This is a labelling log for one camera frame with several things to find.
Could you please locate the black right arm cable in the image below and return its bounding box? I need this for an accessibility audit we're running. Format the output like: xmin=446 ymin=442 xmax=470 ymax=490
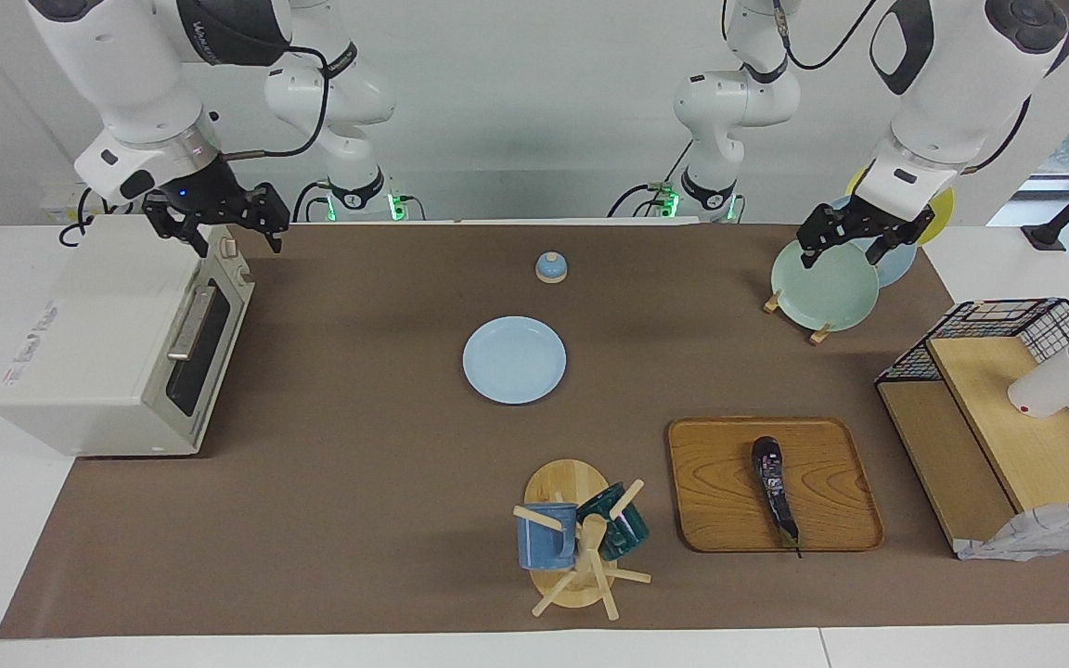
xmin=219 ymin=42 xmax=331 ymax=161

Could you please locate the wooden shelf unit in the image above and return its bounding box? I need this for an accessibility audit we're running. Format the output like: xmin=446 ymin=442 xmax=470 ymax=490
xmin=876 ymin=336 xmax=1069 ymax=558

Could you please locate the oven door with glass window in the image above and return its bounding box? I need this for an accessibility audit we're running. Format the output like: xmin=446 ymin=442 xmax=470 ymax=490
xmin=156 ymin=250 xmax=255 ymax=446

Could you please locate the yellow plate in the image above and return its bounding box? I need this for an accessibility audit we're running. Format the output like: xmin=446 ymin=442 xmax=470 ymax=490
xmin=845 ymin=165 xmax=955 ymax=247

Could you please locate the wooden serving tray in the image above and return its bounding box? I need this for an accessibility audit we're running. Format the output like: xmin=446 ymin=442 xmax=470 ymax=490
xmin=667 ymin=417 xmax=885 ymax=554

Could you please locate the dark purple eggplant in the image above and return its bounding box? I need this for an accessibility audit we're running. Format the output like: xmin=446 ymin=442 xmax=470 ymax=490
xmin=751 ymin=436 xmax=805 ymax=558

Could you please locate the blue ceramic mug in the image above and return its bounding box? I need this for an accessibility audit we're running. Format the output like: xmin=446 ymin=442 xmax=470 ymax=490
xmin=516 ymin=503 xmax=580 ymax=571

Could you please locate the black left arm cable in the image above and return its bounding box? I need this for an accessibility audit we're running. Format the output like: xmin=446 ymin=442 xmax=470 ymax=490
xmin=720 ymin=0 xmax=879 ymax=71

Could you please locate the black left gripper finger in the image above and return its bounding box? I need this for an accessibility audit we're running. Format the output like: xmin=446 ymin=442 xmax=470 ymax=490
xmin=796 ymin=206 xmax=846 ymax=270
xmin=864 ymin=212 xmax=936 ymax=267

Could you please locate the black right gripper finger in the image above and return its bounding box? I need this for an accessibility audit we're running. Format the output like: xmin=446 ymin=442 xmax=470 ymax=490
xmin=239 ymin=183 xmax=291 ymax=254
xmin=142 ymin=190 xmax=213 ymax=259

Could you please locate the brown table mat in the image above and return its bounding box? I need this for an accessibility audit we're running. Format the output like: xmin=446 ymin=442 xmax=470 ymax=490
xmin=0 ymin=223 xmax=1069 ymax=639

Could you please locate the pale green plate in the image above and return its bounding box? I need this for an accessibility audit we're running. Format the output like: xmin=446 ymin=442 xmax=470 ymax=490
xmin=770 ymin=239 xmax=881 ymax=332

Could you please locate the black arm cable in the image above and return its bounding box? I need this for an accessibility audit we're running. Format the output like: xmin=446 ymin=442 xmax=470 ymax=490
xmin=720 ymin=0 xmax=879 ymax=71
xmin=219 ymin=42 xmax=331 ymax=161

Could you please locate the white toaster oven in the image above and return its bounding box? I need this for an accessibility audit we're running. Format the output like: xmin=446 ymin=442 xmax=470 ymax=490
xmin=0 ymin=215 xmax=255 ymax=457

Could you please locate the black wire basket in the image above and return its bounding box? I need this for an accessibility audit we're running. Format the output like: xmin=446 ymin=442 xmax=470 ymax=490
xmin=875 ymin=298 xmax=1069 ymax=493

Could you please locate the wooden plate rack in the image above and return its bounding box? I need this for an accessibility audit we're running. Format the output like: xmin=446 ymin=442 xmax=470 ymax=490
xmin=763 ymin=289 xmax=832 ymax=346

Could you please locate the white plastic cup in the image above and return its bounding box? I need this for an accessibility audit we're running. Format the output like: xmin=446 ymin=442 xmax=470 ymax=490
xmin=1007 ymin=343 xmax=1069 ymax=418

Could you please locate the light blue racked plate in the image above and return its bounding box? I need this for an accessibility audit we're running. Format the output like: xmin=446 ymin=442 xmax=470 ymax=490
xmin=831 ymin=197 xmax=918 ymax=289

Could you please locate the grey white marbled cloth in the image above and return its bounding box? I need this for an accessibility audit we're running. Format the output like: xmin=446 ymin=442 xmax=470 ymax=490
xmin=957 ymin=499 xmax=1069 ymax=561

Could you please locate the dark green ceramic mug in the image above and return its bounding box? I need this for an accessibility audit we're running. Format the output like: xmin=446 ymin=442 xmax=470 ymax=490
xmin=576 ymin=482 xmax=650 ymax=561

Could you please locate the black base cable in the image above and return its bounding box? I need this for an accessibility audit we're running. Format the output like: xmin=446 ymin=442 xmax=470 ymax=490
xmin=291 ymin=181 xmax=331 ymax=224
xmin=607 ymin=139 xmax=695 ymax=219

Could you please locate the wooden mug tree stand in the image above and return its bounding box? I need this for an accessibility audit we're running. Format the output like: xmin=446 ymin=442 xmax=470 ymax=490
xmin=512 ymin=458 xmax=652 ymax=621

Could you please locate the white power strip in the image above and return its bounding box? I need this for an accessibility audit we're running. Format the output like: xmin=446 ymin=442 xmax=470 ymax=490
xmin=41 ymin=181 xmax=127 ymax=224

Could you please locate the black oven power cable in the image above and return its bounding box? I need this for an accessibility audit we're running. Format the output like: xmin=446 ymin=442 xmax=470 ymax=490
xmin=58 ymin=186 xmax=141 ymax=247

